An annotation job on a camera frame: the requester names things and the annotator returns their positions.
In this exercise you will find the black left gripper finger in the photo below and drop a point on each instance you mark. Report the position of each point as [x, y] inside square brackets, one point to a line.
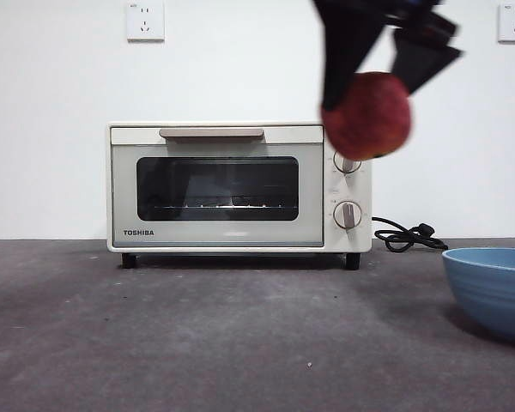
[416, 60]
[343, 43]

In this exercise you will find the red apple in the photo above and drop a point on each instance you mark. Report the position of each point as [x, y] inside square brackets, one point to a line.
[369, 120]

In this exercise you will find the blue ribbed bowl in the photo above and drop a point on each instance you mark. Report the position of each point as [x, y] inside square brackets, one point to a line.
[493, 296]

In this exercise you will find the beige round oven knob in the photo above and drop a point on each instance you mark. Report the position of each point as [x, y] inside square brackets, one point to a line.
[348, 215]
[348, 166]

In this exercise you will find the cream toaster oven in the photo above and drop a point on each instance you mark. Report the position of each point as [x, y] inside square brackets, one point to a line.
[347, 240]

